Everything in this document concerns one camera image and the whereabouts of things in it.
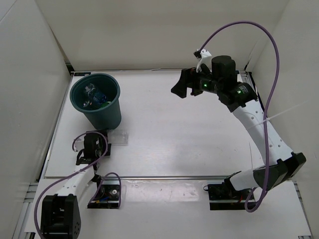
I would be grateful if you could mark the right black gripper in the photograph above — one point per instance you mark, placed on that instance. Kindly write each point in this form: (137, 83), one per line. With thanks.
(189, 78)

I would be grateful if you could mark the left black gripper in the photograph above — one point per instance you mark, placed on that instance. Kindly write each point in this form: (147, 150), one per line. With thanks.
(102, 139)

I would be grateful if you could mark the clear crushed plastic bottle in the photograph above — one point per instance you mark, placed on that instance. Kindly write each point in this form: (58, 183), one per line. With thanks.
(118, 137)

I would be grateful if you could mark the green plastic soda bottle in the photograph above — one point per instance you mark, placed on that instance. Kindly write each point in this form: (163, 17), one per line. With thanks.
(105, 104)

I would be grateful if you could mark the short blue-label water bottle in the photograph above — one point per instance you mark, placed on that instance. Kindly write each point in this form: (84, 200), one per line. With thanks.
(99, 98)

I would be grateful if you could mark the tall blue-label water bottle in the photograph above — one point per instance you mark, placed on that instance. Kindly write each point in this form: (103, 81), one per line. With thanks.
(89, 95)

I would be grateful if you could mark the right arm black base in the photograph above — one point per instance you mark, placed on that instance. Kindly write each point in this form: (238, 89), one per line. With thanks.
(220, 199)

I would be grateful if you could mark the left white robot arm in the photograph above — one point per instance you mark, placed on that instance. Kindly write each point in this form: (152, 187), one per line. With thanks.
(60, 213)

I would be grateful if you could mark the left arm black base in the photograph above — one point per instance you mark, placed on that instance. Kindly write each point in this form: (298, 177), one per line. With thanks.
(108, 197)

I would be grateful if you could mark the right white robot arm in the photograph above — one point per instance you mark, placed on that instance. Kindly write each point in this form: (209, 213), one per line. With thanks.
(280, 162)

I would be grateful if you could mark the dark teal plastic bin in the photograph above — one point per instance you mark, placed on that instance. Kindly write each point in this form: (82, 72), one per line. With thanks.
(108, 117)

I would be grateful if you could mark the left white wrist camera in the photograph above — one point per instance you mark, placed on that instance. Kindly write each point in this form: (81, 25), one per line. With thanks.
(78, 145)

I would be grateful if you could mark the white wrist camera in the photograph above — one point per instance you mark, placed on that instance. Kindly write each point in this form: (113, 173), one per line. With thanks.
(204, 57)
(78, 145)

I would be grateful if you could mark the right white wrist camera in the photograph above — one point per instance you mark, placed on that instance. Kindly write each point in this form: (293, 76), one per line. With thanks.
(204, 57)

